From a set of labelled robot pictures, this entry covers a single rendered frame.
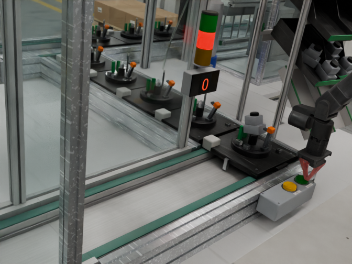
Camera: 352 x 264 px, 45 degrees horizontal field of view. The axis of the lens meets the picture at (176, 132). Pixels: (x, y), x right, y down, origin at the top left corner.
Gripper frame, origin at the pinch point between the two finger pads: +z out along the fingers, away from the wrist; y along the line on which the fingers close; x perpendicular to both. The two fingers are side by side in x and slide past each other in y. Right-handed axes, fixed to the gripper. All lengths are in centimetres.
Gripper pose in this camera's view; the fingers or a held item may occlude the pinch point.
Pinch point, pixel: (307, 177)
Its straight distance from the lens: 139.3
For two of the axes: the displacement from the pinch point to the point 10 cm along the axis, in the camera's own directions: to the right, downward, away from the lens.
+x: 6.9, 3.9, -6.1
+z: -1.2, 8.9, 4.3
